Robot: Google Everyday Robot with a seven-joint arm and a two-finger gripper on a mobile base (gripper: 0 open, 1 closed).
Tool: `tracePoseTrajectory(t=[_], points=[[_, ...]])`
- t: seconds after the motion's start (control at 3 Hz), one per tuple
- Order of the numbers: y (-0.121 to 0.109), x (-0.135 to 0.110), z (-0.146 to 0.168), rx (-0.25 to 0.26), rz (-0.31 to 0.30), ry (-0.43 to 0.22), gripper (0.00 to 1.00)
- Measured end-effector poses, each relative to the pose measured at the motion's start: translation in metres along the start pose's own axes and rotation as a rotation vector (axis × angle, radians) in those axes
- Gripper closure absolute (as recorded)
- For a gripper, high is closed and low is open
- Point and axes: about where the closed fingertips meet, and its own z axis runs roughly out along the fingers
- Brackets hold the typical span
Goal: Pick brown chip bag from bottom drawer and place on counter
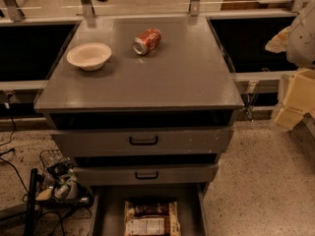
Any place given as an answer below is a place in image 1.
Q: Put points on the wire basket with clutter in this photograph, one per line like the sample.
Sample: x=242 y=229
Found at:
x=58 y=185

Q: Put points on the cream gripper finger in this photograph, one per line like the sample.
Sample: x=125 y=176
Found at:
x=296 y=99
x=279 y=42

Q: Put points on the grey drawer cabinet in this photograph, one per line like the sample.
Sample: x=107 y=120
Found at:
x=182 y=83

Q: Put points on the metal bracket far left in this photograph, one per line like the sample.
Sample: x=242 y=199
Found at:
x=15 y=12

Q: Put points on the metal clamp on rail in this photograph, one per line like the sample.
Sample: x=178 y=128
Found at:
x=251 y=95

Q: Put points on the brown chip bag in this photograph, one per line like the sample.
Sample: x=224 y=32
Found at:
x=151 y=219

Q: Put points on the white paper bowl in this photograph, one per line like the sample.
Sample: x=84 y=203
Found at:
x=89 y=56

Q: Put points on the grey top drawer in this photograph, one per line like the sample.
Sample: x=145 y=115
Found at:
x=125 y=142

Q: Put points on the grey open bottom drawer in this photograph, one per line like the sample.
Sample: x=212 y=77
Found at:
x=108 y=210

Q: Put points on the metal bracket centre left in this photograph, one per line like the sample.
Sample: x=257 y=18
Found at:
x=88 y=9

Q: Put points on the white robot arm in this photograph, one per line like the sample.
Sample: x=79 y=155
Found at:
x=298 y=42

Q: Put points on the red soda can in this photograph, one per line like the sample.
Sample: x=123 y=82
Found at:
x=146 y=41

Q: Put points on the black stand post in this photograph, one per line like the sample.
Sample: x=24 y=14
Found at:
x=31 y=204

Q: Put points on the grey middle drawer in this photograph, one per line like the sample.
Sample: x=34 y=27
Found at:
x=147 y=174

